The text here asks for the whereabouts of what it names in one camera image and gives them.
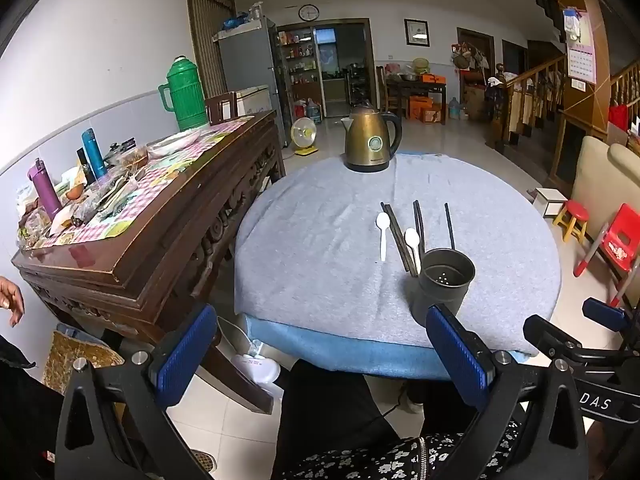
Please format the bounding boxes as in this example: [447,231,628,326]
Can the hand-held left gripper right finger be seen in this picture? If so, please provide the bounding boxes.
[425,304,591,480]

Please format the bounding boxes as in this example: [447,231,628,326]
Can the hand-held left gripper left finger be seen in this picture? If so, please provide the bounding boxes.
[54,302,220,480]

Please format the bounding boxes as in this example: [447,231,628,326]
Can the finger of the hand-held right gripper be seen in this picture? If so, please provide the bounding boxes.
[582,297,631,333]
[523,315,583,367]

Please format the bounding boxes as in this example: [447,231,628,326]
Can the dark grey utensil holder cup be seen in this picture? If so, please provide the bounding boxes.
[411,248,476,328]

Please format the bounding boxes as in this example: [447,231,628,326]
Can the white plastic spoon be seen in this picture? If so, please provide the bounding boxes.
[376,212,391,262]
[404,228,422,277]

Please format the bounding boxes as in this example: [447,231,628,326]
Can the white floor appliance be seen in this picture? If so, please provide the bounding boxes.
[220,315,282,401]

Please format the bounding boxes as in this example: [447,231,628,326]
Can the red plastic chair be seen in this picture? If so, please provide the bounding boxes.
[573,203,640,306]

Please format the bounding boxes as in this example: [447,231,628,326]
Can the blue table cover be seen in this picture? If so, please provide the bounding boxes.
[239,147,532,382]

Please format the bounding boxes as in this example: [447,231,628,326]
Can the red stool with yellow legs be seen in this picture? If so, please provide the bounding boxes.
[552,200,591,244]

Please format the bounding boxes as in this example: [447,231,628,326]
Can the gold patterned cushion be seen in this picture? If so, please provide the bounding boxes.
[44,330,125,396]

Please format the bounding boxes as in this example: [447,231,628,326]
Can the small white stool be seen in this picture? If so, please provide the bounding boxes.
[532,187,568,218]

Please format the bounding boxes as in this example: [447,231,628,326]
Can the carved wooden sideboard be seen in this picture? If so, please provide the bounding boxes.
[11,110,287,416]

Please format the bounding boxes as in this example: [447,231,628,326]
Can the person's legs in black pants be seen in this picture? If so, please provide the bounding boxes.
[272,360,481,480]

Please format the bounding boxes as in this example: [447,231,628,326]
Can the black floral garment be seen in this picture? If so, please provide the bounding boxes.
[295,422,521,480]

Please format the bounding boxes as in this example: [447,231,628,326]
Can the beige sofa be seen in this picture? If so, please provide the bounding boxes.
[570,135,640,256]

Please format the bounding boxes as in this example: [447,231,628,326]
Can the pink checkered cloth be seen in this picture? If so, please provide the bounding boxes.
[17,116,256,252]

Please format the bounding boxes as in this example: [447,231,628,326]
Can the grey tablecloth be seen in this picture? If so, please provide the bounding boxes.
[234,152,562,357]

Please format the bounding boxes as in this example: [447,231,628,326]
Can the clear food container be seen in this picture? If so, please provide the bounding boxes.
[119,146,150,168]

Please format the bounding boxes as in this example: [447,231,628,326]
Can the purple water bottle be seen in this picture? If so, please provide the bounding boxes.
[27,158,63,221]

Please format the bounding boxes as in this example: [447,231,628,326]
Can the black bottle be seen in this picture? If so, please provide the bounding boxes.
[76,147,96,183]

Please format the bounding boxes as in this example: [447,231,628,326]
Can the teal water bottle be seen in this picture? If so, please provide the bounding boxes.
[81,128,108,180]

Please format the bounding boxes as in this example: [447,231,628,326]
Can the wooden stair railing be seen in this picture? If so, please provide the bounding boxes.
[487,55,568,151]

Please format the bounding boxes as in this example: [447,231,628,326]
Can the gold electric kettle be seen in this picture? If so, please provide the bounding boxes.
[341,101,403,173]

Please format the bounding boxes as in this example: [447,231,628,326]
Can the brown wooden box holder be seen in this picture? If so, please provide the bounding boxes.
[205,91,240,126]

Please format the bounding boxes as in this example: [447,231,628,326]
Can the yellow floor fan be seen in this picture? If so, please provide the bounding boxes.
[290,117,319,156]

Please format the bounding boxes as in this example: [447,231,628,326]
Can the green thermos flask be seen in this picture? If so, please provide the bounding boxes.
[158,55,210,132]

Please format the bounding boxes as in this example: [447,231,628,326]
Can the white chest freezer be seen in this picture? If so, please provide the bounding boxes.
[235,85,275,116]

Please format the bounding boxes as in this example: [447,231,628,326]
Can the dark wooden side table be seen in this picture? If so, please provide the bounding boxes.
[385,77,447,123]

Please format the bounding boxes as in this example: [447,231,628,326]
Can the grey refrigerator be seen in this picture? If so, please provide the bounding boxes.
[212,16,293,148]

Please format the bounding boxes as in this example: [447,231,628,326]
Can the pantry shelf with bottles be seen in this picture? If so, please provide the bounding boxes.
[277,30,321,103]

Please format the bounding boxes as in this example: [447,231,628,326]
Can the brown wooden door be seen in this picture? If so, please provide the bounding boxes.
[186,0,237,86]

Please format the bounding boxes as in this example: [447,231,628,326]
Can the pink wall calendar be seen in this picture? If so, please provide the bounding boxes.
[562,6,598,86]

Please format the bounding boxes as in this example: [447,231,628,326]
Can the framed wall picture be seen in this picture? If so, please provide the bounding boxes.
[404,18,430,47]

